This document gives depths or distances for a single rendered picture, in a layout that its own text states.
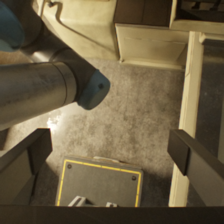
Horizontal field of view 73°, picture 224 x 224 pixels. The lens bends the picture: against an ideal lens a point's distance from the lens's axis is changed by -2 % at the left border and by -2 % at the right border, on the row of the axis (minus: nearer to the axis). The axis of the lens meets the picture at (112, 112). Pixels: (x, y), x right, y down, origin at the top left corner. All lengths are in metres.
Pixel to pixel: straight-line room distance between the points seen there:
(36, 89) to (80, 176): 1.26
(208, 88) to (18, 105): 0.96
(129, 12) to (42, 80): 1.18
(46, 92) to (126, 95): 1.50
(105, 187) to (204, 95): 0.99
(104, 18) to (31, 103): 1.21
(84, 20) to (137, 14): 0.41
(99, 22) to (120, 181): 1.26
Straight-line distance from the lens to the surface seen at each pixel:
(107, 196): 1.42
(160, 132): 1.66
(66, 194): 1.51
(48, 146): 0.17
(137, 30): 1.34
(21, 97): 0.20
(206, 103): 1.01
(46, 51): 0.33
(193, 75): 1.06
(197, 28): 0.99
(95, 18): 1.39
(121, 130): 1.64
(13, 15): 0.29
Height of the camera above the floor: 1.64
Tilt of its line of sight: 79 degrees down
